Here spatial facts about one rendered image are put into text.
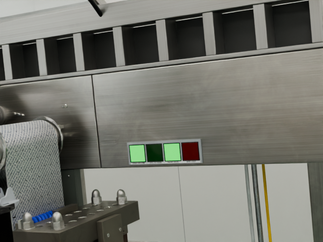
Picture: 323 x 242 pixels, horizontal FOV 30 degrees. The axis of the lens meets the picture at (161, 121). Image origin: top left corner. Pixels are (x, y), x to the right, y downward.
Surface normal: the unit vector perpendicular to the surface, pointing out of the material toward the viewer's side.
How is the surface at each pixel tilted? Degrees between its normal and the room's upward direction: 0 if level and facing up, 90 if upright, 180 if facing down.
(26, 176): 90
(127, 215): 90
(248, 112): 90
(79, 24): 90
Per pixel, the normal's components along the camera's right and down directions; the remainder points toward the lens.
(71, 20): -0.47, 0.09
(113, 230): 0.87, -0.06
